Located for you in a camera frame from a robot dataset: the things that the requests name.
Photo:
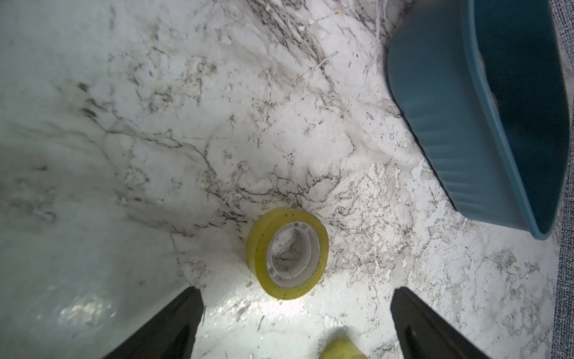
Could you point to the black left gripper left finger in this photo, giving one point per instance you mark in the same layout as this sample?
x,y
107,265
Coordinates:
x,y
170,333

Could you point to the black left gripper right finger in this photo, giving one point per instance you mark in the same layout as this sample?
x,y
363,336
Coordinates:
x,y
423,333

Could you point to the yellow tape roll lower left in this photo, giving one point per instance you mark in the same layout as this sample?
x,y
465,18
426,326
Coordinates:
x,y
287,251

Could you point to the yellow tape roll bottom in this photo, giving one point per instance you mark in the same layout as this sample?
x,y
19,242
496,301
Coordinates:
x,y
342,349

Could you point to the teal storage box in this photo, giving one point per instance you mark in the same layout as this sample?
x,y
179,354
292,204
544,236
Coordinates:
x,y
481,86

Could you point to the yellow tape roll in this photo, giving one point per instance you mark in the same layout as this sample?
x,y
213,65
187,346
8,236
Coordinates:
x,y
342,349
287,251

